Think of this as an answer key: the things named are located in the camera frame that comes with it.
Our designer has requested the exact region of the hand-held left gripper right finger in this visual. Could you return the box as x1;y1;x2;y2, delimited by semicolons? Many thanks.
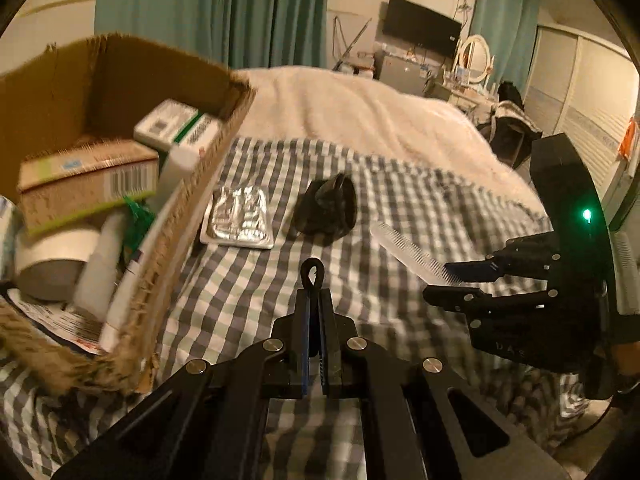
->
319;289;572;480

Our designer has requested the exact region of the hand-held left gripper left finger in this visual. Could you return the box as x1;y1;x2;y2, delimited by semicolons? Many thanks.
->
50;289;311;480

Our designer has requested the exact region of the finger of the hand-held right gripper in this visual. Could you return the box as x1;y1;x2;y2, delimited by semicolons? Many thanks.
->
423;285;552;322
444;233;559;282

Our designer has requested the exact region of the black looped clip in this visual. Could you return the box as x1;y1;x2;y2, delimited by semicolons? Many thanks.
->
300;257;326;357

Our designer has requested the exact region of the clear plastic comb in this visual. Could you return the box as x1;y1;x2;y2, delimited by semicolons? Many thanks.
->
370;221;463;288

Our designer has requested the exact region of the small brown carton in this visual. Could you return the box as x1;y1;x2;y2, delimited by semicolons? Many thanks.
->
17;139;161;237

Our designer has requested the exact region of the cardboard box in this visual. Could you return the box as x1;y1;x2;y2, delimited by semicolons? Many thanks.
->
0;34;257;397

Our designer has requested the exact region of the grey checked bedsheet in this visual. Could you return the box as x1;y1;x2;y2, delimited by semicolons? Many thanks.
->
0;137;586;480

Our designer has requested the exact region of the silver blister pack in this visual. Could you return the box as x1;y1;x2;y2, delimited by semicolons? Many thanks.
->
200;185;275;250

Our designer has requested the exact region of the orange hanging tag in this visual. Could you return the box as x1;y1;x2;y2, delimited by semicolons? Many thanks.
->
619;116;640;177

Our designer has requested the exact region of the chair with dark clothes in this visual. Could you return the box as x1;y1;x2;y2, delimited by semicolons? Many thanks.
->
477;82;543;168

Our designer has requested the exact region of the white dressing table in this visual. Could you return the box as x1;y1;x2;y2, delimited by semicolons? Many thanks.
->
425;77;493;121

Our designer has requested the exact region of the white fluffy blanket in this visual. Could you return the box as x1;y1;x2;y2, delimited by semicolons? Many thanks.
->
227;65;546;211

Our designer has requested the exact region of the green plastic piece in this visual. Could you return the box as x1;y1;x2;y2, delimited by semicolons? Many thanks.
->
122;195;157;257

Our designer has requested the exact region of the white plastic bottle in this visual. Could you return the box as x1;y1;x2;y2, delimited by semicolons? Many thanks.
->
158;147;211;202

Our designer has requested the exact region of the grey mini fridge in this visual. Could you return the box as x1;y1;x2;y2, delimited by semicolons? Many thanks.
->
375;50;433;97

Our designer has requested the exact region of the oval white vanity mirror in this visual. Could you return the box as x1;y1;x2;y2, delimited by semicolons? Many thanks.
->
454;34;496;86

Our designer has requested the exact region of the white tube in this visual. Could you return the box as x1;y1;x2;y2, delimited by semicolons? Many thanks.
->
72;210;127;322

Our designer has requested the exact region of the green and white medicine box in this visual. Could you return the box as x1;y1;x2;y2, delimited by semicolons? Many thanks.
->
133;100;222;155

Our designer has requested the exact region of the printed paper leaflet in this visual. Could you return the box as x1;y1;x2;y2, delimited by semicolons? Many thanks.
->
4;285;110;357

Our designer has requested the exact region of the brown tape roll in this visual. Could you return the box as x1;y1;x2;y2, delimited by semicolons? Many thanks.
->
12;227;104;302

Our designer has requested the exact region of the narrow teal curtain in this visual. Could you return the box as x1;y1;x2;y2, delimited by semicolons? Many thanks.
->
470;0;542;86

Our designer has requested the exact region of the wide teal curtain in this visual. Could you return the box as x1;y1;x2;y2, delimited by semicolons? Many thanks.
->
94;0;332;71

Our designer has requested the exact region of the black wall television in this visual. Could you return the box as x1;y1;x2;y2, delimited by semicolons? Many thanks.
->
382;0;463;58

